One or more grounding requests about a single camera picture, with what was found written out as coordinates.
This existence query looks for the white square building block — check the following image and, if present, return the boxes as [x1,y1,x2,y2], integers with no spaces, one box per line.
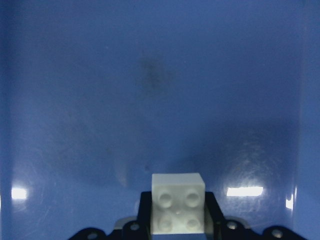
[150,172,206,235]

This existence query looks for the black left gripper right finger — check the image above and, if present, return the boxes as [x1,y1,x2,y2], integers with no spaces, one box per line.
[204,191,224,240]

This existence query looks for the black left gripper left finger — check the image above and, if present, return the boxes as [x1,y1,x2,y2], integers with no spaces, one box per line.
[136,191,153,240]

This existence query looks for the blue plastic tray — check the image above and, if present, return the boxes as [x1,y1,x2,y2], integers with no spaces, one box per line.
[0,0,320,240]

